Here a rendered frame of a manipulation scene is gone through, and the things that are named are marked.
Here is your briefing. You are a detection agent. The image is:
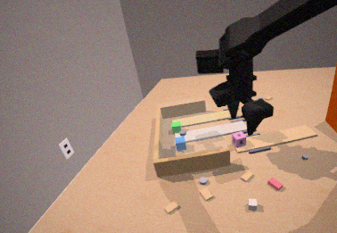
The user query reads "pale yellow flat strip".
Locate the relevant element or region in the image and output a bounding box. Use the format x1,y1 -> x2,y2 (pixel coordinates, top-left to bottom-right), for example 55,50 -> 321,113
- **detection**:
213,110 -> 231,121

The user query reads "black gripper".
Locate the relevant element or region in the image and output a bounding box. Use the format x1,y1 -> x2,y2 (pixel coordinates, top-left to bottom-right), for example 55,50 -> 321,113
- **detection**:
226,72 -> 274,136

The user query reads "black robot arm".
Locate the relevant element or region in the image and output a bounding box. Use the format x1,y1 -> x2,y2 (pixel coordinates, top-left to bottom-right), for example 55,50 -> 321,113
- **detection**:
195,0 -> 337,107

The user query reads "small white cube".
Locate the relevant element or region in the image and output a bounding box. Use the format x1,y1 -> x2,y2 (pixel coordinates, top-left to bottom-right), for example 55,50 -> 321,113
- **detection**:
248,198 -> 257,211

